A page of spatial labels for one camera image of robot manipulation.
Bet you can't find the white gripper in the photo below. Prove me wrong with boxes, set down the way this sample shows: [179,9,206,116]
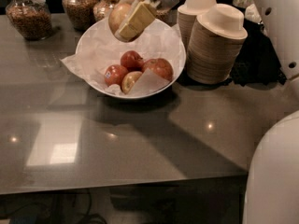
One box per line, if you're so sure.
[113,0,181,42]

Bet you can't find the front stack paper bowls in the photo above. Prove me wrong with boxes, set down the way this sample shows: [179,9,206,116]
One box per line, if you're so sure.
[186,4,248,85]

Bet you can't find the white paper liner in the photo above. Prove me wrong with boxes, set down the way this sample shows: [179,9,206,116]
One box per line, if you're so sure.
[60,17,187,97]

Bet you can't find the white robot base shell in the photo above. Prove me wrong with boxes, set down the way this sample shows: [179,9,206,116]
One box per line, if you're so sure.
[242,111,299,224]

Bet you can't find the dark red apple centre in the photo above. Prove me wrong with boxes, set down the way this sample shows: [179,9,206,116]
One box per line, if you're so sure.
[121,50,144,71]

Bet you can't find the red apple with sticker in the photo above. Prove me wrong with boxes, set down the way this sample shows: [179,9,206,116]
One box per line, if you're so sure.
[104,64,128,86]

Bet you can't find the yellow-red apple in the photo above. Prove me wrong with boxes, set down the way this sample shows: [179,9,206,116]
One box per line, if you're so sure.
[108,3,131,34]

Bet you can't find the glass jar of cereal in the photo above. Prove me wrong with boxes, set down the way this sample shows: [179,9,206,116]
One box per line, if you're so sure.
[93,0,120,21]
[62,0,98,31]
[156,9,170,23]

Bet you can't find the black cutlery holder box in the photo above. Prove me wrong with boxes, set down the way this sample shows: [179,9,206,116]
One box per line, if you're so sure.
[230,19,286,86]

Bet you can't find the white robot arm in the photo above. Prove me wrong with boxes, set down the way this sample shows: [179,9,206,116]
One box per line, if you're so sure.
[110,0,299,80]

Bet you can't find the white bowl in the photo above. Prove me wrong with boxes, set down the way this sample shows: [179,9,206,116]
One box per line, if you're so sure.
[75,17,187,100]

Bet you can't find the stack paper bowls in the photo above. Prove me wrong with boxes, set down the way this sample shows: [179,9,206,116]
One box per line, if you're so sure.
[177,0,216,48]
[186,4,248,85]

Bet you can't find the rear stack paper bowls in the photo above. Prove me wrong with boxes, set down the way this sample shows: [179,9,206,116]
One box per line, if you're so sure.
[177,0,216,48]

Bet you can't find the glass jar of grains left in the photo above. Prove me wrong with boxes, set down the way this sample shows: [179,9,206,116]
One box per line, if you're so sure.
[6,0,53,41]

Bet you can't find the large red apple right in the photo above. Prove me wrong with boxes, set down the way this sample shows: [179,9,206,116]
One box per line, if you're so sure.
[142,58,174,81]

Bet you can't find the yellow-green apple front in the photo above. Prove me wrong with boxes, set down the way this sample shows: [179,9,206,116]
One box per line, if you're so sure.
[121,71,142,94]

